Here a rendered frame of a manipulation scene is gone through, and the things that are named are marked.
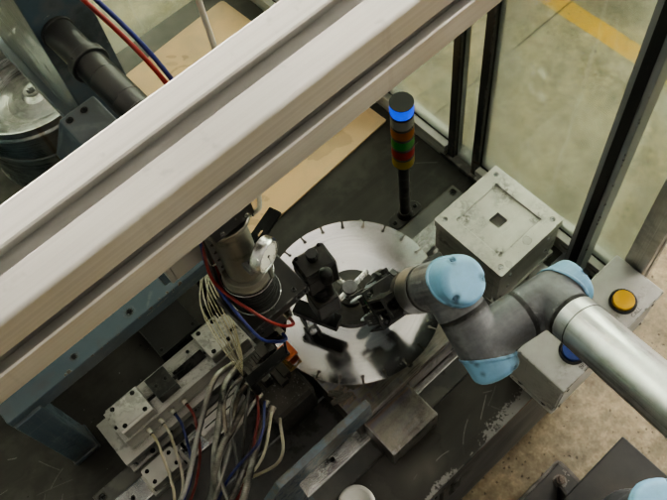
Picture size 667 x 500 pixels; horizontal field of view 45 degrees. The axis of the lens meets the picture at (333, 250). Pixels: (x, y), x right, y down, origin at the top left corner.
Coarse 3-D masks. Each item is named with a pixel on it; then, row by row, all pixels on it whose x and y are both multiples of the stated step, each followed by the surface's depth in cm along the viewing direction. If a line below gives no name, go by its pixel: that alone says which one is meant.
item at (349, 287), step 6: (366, 270) 144; (360, 276) 144; (342, 282) 144; (348, 282) 143; (354, 282) 143; (342, 288) 143; (348, 288) 143; (354, 288) 143; (342, 294) 143; (348, 294) 142
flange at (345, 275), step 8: (344, 272) 149; (352, 272) 149; (360, 272) 149; (344, 280) 148; (368, 280) 148; (336, 288) 148; (360, 288) 146; (344, 304) 145; (352, 304) 144; (336, 312) 145; (344, 312) 145; (352, 312) 145; (360, 312) 145; (344, 320) 145; (352, 320) 145; (360, 320) 144
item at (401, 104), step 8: (392, 96) 142; (400, 96) 142; (408, 96) 142; (392, 104) 141; (400, 104) 141; (408, 104) 141; (392, 112) 142; (400, 112) 140; (408, 112) 141; (400, 120) 143
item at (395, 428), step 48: (240, 240) 100; (432, 240) 173; (288, 288) 118; (288, 384) 148; (336, 384) 151; (384, 384) 150; (432, 384) 159; (192, 432) 158; (240, 432) 158; (288, 432) 157; (336, 432) 132; (384, 432) 149; (192, 480) 155; (288, 480) 129; (336, 480) 152
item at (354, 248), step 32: (352, 224) 155; (288, 256) 153; (352, 256) 152; (384, 256) 151; (416, 256) 150; (288, 320) 147; (416, 320) 144; (320, 352) 143; (352, 352) 143; (384, 352) 142; (416, 352) 142; (352, 384) 140
